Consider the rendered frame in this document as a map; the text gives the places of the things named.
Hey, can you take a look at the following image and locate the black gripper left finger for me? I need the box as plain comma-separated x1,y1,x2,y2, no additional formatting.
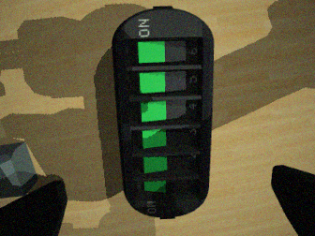
0,181,68,236

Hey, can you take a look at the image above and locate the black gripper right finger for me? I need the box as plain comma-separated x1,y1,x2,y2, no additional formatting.
271,164,315,236

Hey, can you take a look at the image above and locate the dark grey controller unit with rocker switches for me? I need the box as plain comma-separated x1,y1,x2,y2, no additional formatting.
112,7,215,219

